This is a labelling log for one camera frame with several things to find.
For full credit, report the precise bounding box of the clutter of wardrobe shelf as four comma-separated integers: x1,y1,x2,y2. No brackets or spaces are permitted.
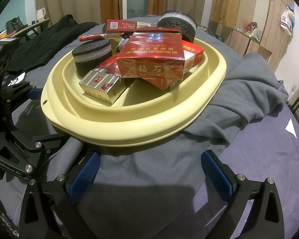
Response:
235,21,264,41

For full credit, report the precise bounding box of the black bag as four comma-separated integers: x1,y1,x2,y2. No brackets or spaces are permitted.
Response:
5,17,23,31

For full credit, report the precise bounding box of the white striped bag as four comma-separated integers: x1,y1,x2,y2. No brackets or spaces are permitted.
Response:
280,5,296,36

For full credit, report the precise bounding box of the plaid cloth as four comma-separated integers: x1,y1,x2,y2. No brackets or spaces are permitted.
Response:
0,204,23,239

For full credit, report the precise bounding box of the large red cigarette box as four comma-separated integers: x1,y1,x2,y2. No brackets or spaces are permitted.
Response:
116,27,187,80

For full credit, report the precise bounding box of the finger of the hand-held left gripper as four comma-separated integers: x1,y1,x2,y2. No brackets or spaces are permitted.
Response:
0,132,66,183
0,80,45,132

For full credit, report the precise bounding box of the yellow plastic basin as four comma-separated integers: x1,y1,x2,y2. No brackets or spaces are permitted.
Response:
40,21,227,148

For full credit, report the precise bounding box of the dark desk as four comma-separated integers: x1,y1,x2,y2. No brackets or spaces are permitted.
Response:
0,17,51,45

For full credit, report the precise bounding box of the wooden wardrobe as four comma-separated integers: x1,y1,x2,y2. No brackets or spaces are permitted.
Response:
209,0,299,80

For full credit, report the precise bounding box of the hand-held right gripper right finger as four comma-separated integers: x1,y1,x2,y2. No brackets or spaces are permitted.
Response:
201,150,286,239

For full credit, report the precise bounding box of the lavender plush pouch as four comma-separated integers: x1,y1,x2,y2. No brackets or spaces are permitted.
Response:
118,38,131,51

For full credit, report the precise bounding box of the purple bedsheet with white triangles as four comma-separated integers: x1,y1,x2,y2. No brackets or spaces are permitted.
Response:
197,102,299,239

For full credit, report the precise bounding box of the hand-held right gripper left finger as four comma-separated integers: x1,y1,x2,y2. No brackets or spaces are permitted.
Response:
19,151,101,239

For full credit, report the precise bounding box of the red and silver cigarette box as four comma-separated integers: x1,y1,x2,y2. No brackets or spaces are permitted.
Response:
78,54,134,104

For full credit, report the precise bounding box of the red tube lighter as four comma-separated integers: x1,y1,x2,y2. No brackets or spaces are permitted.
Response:
79,32,126,42

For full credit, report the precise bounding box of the white kettle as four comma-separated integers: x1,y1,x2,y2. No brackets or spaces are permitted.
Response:
35,7,47,22

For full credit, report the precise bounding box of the grey blanket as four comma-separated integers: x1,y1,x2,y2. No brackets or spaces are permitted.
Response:
0,15,289,239

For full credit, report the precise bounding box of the black foam cylinder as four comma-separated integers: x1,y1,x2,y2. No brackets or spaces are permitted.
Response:
72,38,113,78
156,10,197,43

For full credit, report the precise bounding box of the black cloth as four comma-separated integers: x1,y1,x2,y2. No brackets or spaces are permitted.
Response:
9,14,100,71

